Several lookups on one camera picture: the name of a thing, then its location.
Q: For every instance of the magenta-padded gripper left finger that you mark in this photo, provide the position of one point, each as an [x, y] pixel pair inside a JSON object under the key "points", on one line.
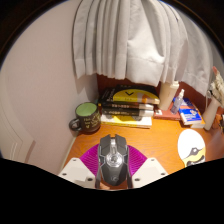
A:
{"points": [[75, 171]]}

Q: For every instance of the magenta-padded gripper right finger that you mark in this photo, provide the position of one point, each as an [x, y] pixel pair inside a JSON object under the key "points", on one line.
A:
{"points": [[151, 171]]}

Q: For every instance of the black grey computer mouse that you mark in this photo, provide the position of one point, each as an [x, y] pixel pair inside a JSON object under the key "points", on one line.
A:
{"points": [[112, 160]]}

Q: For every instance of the white mouse pad, yellow-black rest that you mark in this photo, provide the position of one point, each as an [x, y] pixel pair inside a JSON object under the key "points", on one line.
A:
{"points": [[190, 141]]}

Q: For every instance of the dark mug, green inside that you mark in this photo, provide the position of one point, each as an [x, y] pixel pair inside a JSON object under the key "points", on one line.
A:
{"points": [[88, 120]]}

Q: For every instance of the red-brown book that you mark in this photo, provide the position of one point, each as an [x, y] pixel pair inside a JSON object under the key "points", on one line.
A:
{"points": [[165, 115]]}

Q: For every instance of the blue cover book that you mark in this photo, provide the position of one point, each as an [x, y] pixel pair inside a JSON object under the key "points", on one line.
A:
{"points": [[190, 115]]}

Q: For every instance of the clear spray bottle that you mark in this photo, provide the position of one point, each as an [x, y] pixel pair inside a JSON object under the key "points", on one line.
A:
{"points": [[176, 105]]}

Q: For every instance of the beige lidded tumbler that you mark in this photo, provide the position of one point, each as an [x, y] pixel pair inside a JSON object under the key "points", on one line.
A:
{"points": [[166, 96]]}

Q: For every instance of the black and yellow cover book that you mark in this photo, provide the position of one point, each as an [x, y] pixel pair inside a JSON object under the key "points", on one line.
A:
{"points": [[130, 94]]}

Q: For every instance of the white pitcher vase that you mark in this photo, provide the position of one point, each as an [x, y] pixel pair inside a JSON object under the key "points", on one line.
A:
{"points": [[210, 115]]}

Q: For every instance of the white curtain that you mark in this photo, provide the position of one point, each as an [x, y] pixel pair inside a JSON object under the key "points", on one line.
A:
{"points": [[133, 36]]}

